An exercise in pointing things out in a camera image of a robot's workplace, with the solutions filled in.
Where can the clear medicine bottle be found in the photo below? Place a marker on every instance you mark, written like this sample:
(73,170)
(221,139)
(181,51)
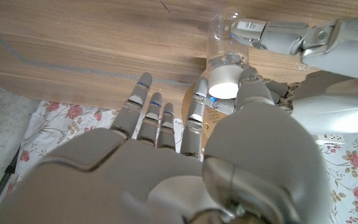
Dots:
(225,43)

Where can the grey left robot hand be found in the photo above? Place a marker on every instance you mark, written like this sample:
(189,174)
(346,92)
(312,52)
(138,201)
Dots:
(337,53)

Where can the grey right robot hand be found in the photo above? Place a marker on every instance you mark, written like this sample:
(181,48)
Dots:
(166,174)

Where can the white bottle cap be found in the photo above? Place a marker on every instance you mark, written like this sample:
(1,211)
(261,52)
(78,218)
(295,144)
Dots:
(225,82)

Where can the white power strip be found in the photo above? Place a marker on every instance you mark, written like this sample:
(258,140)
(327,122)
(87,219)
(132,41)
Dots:
(329,138)

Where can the floral backdrop cloth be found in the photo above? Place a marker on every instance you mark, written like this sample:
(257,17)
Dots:
(57,121)

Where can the cardboard filament reel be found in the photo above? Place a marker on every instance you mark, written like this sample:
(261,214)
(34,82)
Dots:
(208,121)

